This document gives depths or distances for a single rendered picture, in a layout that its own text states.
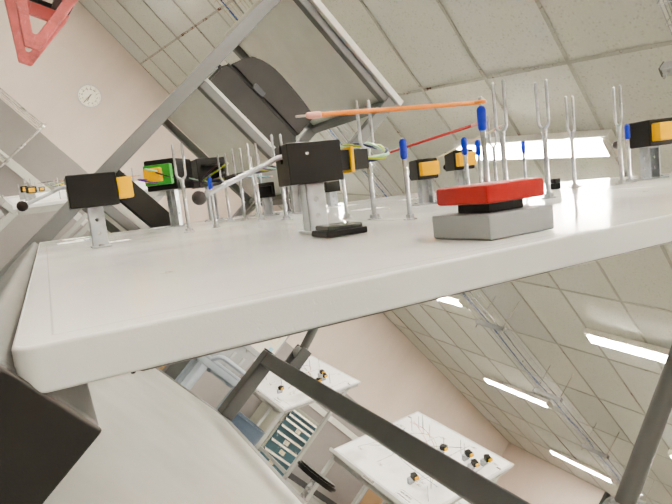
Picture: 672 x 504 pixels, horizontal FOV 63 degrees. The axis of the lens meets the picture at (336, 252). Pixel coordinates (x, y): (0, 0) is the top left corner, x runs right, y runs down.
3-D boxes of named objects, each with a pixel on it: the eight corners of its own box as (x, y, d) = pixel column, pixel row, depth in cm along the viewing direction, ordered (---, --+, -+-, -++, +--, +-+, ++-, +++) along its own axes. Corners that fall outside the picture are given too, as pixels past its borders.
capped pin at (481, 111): (478, 219, 50) (467, 97, 48) (486, 217, 51) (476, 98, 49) (493, 218, 49) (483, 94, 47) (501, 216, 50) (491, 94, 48)
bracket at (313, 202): (298, 233, 58) (292, 185, 58) (319, 230, 59) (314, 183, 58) (313, 234, 54) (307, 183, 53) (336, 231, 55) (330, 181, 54)
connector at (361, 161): (316, 173, 58) (314, 154, 57) (357, 170, 60) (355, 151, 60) (329, 171, 55) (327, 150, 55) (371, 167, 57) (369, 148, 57)
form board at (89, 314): (41, 251, 124) (39, 242, 123) (412, 200, 170) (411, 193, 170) (20, 410, 19) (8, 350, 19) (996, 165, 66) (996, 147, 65)
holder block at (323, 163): (278, 187, 57) (273, 148, 56) (329, 181, 59) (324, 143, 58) (291, 185, 53) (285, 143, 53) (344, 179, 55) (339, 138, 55)
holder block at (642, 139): (628, 179, 95) (625, 126, 94) (677, 176, 84) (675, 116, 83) (603, 182, 94) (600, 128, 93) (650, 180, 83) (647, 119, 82)
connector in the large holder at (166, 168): (174, 183, 115) (171, 163, 114) (168, 183, 112) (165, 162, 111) (149, 186, 116) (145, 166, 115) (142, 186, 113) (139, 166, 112)
